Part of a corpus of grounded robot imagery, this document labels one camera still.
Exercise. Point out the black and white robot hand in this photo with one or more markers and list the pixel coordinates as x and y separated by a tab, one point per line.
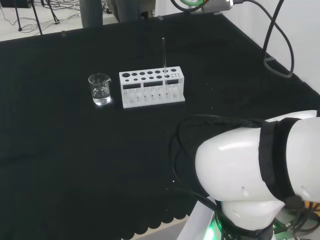
217	6

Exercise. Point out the clear glass beaker with water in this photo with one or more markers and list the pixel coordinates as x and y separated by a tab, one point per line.
100	98

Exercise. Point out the metal cloth clip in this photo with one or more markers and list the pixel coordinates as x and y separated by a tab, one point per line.
63	33
270	59
160	17

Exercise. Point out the dark grey pole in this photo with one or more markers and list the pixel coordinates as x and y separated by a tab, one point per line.
92	12

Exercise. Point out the black bench cloth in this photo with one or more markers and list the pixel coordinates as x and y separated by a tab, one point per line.
62	137

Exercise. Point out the dark grey stand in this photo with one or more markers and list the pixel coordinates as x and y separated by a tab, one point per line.
130	10

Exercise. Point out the black tripod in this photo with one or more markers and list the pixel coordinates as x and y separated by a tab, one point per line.
37	20

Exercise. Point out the clear glass rod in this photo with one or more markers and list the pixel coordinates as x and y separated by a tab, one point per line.
164	55

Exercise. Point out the white test tube rack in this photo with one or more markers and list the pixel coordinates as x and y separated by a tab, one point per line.
150	103

